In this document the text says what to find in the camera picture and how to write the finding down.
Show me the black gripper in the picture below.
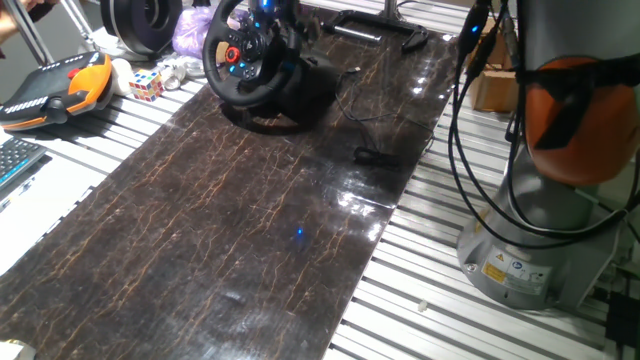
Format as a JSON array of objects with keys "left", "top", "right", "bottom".
[{"left": 249, "top": 0, "right": 321, "bottom": 41}]

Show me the black gaming steering wheel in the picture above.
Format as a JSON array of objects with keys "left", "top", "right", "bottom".
[{"left": 202, "top": 0, "right": 346, "bottom": 126}]

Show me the person's bare hand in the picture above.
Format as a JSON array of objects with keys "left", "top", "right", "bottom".
[{"left": 0, "top": 9, "right": 24, "bottom": 45}]

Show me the purple plastic bag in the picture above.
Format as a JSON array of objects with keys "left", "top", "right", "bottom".
[{"left": 172, "top": 5, "right": 219, "bottom": 61}]

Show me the crumpled clear plastic bag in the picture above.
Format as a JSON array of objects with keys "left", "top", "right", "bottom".
[{"left": 157, "top": 53, "right": 209, "bottom": 92}]

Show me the rubiks cube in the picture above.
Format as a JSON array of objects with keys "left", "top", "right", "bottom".
[{"left": 128, "top": 68, "right": 166, "bottom": 103}]

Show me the white round object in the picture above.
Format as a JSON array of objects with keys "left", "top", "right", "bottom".
[{"left": 109, "top": 58, "right": 135, "bottom": 97}]

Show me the slanted metal rod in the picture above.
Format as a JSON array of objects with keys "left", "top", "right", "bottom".
[
  {"left": 67, "top": 0, "right": 96, "bottom": 36},
  {"left": 4, "top": 0, "right": 54, "bottom": 66}
]

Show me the tan cardboard box with flaps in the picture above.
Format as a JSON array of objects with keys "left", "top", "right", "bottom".
[{"left": 469, "top": 19, "right": 521, "bottom": 114}]

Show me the orange and black teach pendant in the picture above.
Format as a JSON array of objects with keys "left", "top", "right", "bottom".
[{"left": 0, "top": 49, "right": 114, "bottom": 133}]

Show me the black computer keyboard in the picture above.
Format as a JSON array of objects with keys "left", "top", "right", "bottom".
[{"left": 0, "top": 137, "right": 49, "bottom": 191}]

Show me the large white sheet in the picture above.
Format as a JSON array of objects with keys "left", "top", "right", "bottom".
[{"left": 0, "top": 154, "right": 109, "bottom": 277}]

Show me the thin black usb cable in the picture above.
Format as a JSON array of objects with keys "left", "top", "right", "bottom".
[{"left": 334, "top": 66, "right": 436, "bottom": 170}]

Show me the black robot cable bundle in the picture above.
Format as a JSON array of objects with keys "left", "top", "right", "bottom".
[{"left": 447, "top": 0, "right": 640, "bottom": 251}]

